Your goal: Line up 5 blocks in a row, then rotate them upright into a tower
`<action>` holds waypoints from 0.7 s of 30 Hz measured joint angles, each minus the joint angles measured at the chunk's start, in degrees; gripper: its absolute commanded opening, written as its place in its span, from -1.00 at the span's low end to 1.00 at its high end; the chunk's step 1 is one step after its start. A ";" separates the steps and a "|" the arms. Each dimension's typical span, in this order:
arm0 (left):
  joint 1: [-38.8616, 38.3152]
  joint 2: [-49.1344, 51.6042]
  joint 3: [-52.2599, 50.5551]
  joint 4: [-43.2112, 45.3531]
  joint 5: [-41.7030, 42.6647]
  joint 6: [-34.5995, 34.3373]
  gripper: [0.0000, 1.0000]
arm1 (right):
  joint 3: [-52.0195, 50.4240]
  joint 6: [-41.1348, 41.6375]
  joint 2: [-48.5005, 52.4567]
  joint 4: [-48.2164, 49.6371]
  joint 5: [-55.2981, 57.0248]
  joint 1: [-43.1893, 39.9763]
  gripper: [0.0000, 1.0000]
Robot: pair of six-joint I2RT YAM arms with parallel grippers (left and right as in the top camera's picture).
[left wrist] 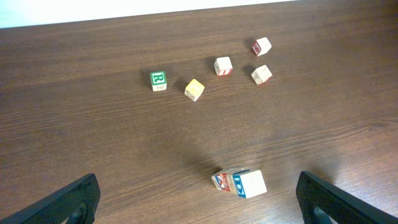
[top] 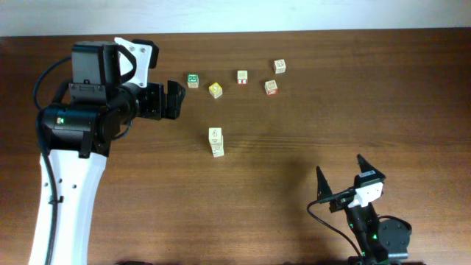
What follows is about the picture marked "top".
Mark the red pattern wooden block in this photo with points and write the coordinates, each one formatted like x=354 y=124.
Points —
x=242 y=77

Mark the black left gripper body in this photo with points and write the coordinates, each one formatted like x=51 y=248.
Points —
x=151 y=104

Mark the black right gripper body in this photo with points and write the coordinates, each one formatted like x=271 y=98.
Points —
x=340 y=200

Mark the leaf picture wooden block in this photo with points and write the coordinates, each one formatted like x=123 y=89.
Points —
x=216 y=140

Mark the yellow wooden block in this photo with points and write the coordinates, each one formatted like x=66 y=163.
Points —
x=215 y=90

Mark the red picture wooden block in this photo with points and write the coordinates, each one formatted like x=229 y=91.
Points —
x=271 y=87

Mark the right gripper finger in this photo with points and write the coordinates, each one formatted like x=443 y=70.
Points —
x=324 y=193
x=365 y=167

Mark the green letter R block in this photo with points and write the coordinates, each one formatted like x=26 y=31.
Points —
x=193 y=80

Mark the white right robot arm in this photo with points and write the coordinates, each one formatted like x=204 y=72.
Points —
x=380 y=239

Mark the brown picture wooden block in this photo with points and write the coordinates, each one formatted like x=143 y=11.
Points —
x=279 y=66

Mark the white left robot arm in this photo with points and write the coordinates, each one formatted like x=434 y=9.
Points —
x=109 y=88

